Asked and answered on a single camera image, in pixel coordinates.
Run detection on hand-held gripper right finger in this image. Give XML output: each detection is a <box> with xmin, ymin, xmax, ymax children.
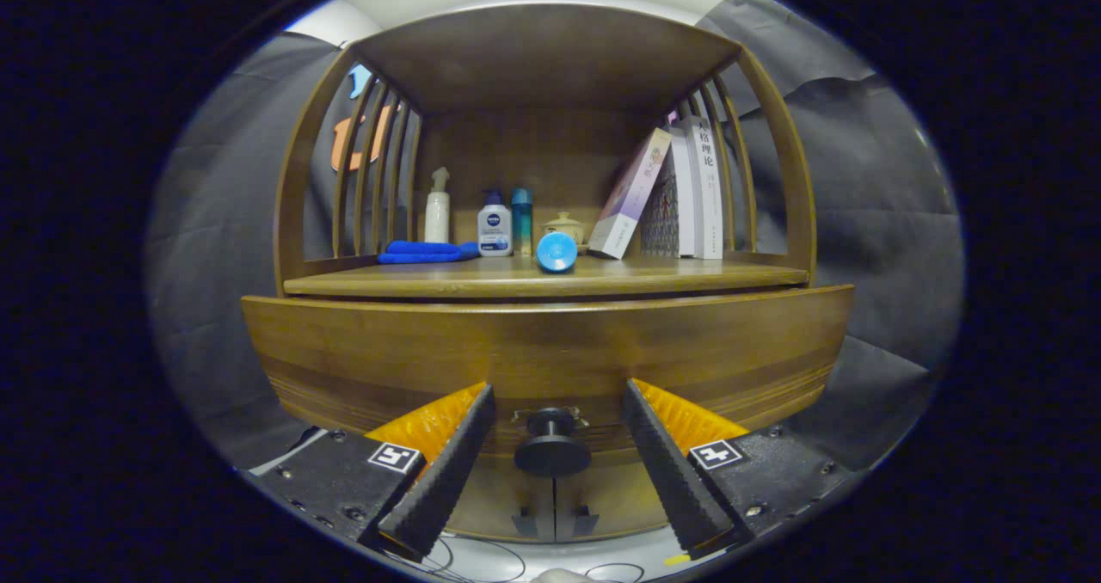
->
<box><xmin>622</xmin><ymin>379</ymin><xmax>852</xmax><ymax>565</ymax></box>

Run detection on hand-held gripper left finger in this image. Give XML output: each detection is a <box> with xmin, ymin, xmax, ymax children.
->
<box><xmin>249</xmin><ymin>383</ymin><xmax>497</xmax><ymax>564</ymax></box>

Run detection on black drawer knob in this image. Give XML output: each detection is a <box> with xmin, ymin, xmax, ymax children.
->
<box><xmin>514</xmin><ymin>407</ymin><xmax>593</xmax><ymax>478</ymax></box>

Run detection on wooden drawer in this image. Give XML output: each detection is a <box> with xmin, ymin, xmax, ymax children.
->
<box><xmin>241</xmin><ymin>285</ymin><xmax>855</xmax><ymax>459</ymax></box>

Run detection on blue and white tube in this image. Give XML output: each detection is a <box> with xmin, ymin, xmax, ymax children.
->
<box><xmin>536</xmin><ymin>231</ymin><xmax>579</xmax><ymax>273</ymax></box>

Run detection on wooden cabinet door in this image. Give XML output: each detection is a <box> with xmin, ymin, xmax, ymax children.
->
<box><xmin>447</xmin><ymin>454</ymin><xmax>556</xmax><ymax>543</ymax></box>
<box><xmin>555</xmin><ymin>450</ymin><xmax>680</xmax><ymax>539</ymax></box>

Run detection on wooden countertop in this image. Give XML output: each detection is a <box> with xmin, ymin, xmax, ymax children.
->
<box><xmin>284</xmin><ymin>252</ymin><xmax>809</xmax><ymax>300</ymax></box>

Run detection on wooden cabinet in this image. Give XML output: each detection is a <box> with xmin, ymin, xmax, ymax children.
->
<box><xmin>274</xmin><ymin>3</ymin><xmax>816</xmax><ymax>543</ymax></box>

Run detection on blue folded cloth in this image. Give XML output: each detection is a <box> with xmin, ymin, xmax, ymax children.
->
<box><xmin>378</xmin><ymin>240</ymin><xmax>481</xmax><ymax>265</ymax></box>

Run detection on white bottle with blue cap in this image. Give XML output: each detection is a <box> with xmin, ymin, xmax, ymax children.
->
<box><xmin>477</xmin><ymin>189</ymin><xmax>514</xmax><ymax>258</ymax></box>

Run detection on white pump bottle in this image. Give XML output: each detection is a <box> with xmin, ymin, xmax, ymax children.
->
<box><xmin>424</xmin><ymin>167</ymin><xmax>452</xmax><ymax>244</ymax></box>

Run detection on dark patterned book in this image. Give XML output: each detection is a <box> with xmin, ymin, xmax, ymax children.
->
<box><xmin>641</xmin><ymin>166</ymin><xmax>680</xmax><ymax>257</ymax></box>

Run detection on teal bottle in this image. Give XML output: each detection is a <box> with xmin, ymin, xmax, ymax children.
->
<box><xmin>512</xmin><ymin>187</ymin><xmax>534</xmax><ymax>257</ymax></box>

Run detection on beige lidded teacup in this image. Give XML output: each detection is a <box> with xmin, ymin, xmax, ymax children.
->
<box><xmin>542</xmin><ymin>212</ymin><xmax>587</xmax><ymax>249</ymax></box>

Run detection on purple and white book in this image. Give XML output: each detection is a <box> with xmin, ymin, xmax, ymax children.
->
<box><xmin>587</xmin><ymin>128</ymin><xmax>674</xmax><ymax>261</ymax></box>

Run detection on plain white book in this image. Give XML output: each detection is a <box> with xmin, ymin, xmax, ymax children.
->
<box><xmin>669</xmin><ymin>127</ymin><xmax>702</xmax><ymax>259</ymax></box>

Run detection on white book with black lettering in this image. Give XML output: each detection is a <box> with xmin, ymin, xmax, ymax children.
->
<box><xmin>684</xmin><ymin>116</ymin><xmax>725</xmax><ymax>261</ymax></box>

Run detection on black backdrop cloth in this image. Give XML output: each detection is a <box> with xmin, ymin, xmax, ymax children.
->
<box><xmin>146</xmin><ymin>0</ymin><xmax>964</xmax><ymax>472</ymax></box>

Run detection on black cables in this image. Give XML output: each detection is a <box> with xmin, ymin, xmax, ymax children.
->
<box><xmin>383</xmin><ymin>536</ymin><xmax>655</xmax><ymax>583</ymax></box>

